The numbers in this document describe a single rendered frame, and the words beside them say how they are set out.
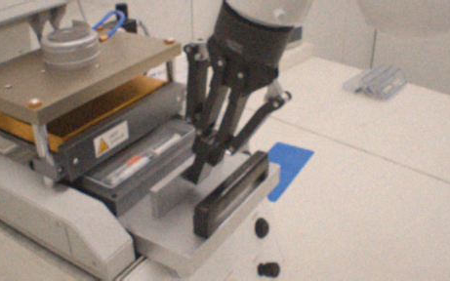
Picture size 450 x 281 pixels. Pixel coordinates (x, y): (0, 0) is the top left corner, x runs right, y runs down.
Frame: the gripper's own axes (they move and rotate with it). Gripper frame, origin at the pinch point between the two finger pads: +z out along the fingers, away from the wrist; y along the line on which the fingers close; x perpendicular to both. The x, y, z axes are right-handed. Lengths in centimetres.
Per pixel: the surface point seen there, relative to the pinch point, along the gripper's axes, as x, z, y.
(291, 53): 101, 33, -25
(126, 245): -12.6, 6.5, -0.3
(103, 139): -5.5, 2.2, -11.5
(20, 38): 2.3, 4.3, -38.5
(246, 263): 5.8, 18.8, 9.9
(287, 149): 50, 29, -1
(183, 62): 61, 33, -41
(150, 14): 72, 31, -64
